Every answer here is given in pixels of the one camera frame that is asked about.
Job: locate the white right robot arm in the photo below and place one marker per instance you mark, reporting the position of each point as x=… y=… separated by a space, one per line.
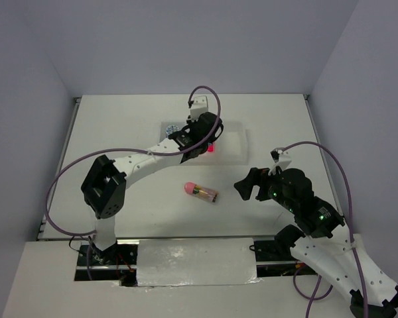
x=320 y=238

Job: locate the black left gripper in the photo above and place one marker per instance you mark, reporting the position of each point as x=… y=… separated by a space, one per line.
x=190 y=123

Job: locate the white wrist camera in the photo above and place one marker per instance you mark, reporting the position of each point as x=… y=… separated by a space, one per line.
x=197 y=106
x=281 y=159

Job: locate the white foil-covered front panel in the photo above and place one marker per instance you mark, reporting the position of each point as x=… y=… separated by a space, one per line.
x=196 y=262

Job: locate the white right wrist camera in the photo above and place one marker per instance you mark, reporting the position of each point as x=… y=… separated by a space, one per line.
x=281 y=159

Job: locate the silver metal table rail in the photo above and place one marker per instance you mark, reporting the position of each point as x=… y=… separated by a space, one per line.
x=175 y=238

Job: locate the clear three-compartment plastic organizer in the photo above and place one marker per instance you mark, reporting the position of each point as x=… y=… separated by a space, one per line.
x=230 y=149

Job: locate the pink tube of coloured pens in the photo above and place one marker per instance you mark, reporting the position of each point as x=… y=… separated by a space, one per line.
x=201 y=192

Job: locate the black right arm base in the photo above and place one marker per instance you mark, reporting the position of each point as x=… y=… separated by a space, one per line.
x=270 y=262

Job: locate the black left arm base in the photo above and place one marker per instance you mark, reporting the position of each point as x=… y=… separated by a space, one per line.
x=118 y=263

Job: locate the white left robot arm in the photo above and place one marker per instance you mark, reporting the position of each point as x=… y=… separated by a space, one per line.
x=107 y=180

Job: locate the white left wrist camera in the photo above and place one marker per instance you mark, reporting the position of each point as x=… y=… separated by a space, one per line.
x=197 y=106

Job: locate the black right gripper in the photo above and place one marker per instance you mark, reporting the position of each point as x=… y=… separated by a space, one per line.
x=256 y=175

